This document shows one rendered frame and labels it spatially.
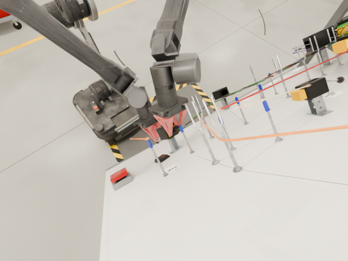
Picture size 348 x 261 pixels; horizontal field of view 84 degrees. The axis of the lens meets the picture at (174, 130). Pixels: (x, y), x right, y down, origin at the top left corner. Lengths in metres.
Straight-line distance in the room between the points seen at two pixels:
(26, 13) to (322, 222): 0.60
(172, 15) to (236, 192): 0.46
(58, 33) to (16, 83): 2.39
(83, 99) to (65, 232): 1.12
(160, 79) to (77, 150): 1.62
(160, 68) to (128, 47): 2.37
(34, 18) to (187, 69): 0.35
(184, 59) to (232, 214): 0.36
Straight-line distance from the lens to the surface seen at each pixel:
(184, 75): 0.48
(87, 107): 1.95
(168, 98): 0.52
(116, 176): 0.58
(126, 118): 1.76
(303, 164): 0.34
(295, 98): 0.49
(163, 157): 0.60
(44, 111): 2.47
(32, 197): 2.06
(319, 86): 0.50
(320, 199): 0.28
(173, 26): 0.56
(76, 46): 0.59
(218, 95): 0.90
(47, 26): 0.57
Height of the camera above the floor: 1.66
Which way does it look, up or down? 60 degrees down
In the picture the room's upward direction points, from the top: straight up
